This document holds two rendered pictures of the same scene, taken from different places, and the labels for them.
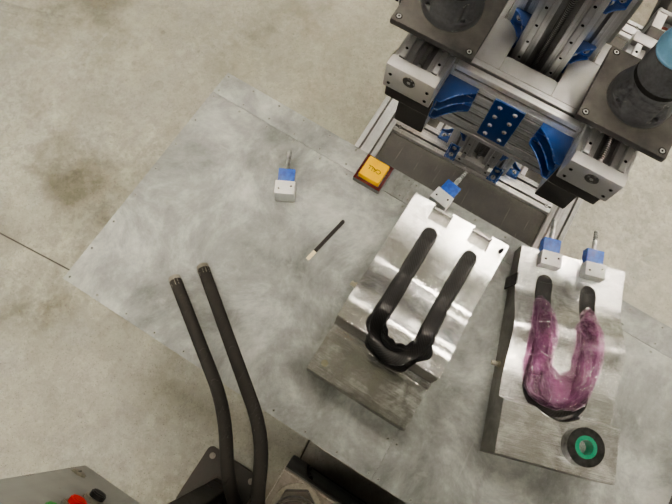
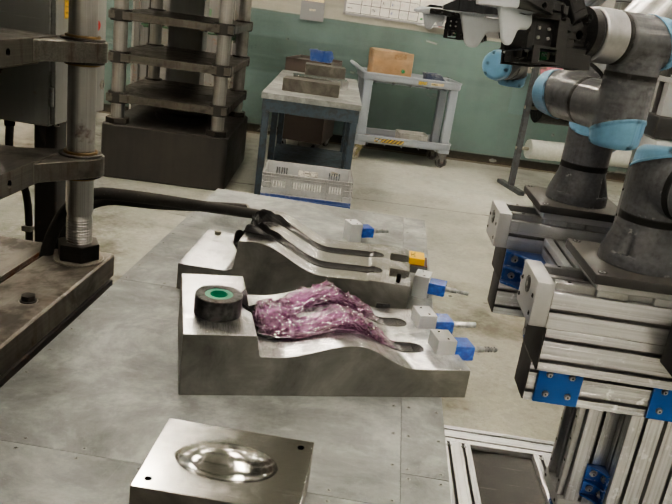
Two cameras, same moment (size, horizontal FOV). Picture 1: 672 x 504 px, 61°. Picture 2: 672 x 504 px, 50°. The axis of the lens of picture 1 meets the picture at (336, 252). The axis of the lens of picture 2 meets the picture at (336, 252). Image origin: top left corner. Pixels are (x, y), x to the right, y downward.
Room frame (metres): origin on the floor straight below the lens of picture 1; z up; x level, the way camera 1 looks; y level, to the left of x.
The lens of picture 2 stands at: (-0.20, -1.69, 1.43)
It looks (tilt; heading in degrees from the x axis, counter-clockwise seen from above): 19 degrees down; 69
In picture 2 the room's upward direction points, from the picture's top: 8 degrees clockwise
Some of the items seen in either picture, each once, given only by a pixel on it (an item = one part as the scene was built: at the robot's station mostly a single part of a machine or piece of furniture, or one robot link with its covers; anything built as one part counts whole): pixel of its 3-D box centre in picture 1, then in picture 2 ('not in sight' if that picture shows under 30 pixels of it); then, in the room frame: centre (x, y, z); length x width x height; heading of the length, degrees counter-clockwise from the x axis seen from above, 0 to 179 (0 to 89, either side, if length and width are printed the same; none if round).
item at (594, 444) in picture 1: (582, 447); (218, 303); (0.04, -0.57, 0.93); 0.08 x 0.08 x 0.04
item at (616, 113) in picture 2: not in sight; (613, 108); (0.57, -0.78, 1.33); 0.11 x 0.08 x 0.11; 93
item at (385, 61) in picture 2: not in sight; (389, 64); (2.80, 5.23, 0.94); 0.41 x 0.33 x 0.29; 168
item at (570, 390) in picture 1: (564, 352); (322, 310); (0.24, -0.55, 0.90); 0.26 x 0.18 x 0.08; 173
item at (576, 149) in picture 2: not in sight; (591, 135); (1.03, -0.19, 1.20); 0.13 x 0.12 x 0.14; 42
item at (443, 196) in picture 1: (451, 188); (441, 288); (0.64, -0.27, 0.83); 0.13 x 0.05 x 0.05; 146
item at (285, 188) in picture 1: (287, 174); (367, 230); (0.61, 0.15, 0.83); 0.13 x 0.05 x 0.05; 3
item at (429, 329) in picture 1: (421, 298); (309, 240); (0.31, -0.21, 0.92); 0.35 x 0.16 x 0.09; 156
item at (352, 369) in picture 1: (410, 305); (300, 258); (0.30, -0.19, 0.87); 0.50 x 0.26 x 0.14; 156
